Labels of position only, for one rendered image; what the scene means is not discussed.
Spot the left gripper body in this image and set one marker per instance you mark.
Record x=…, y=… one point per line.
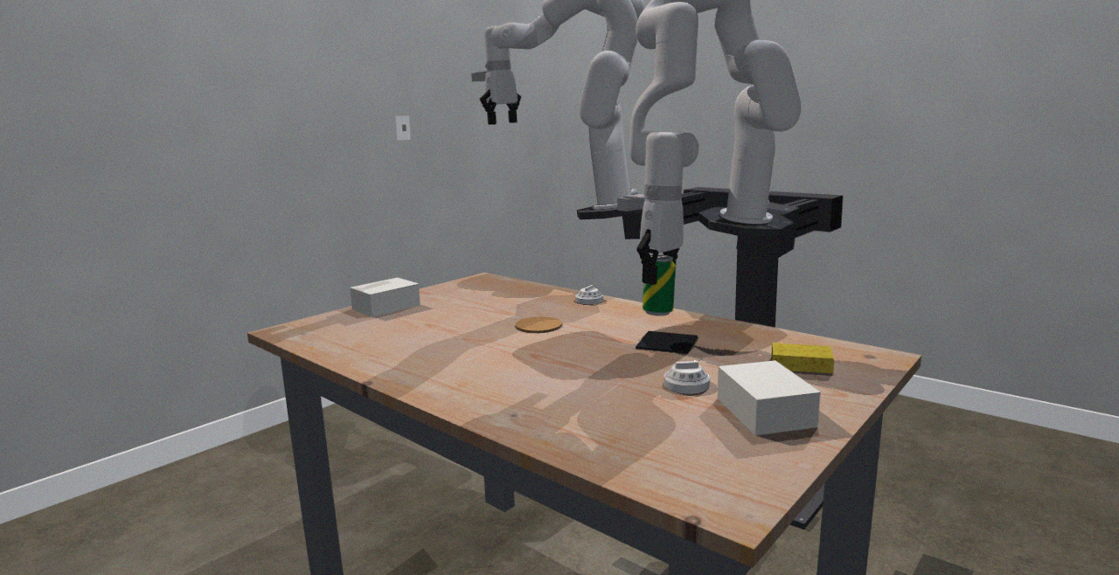
x=665, y=219

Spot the green and yellow drink can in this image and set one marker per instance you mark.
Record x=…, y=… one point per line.
x=658, y=299

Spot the yellow sponge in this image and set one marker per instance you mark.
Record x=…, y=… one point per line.
x=800, y=357

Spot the round cork coaster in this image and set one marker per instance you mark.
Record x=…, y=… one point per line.
x=538, y=324

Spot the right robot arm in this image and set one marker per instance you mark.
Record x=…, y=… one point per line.
x=608, y=70

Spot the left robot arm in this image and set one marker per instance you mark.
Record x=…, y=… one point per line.
x=671, y=27

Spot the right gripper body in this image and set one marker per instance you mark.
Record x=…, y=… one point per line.
x=502, y=86

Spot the dark grey square slate coaster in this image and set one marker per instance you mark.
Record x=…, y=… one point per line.
x=669, y=342

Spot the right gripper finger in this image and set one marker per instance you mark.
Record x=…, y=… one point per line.
x=489, y=108
x=513, y=110

